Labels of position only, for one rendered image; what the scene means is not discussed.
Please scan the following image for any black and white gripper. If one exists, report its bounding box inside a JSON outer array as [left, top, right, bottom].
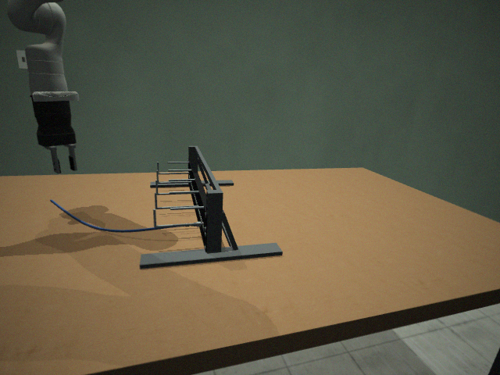
[[29, 73, 79, 173]]

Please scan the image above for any dark grey metal rack with cable rings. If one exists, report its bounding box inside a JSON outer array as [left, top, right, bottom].
[[140, 146, 283, 269]]

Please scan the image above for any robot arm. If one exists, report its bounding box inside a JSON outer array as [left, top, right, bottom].
[[7, 0, 66, 74]]

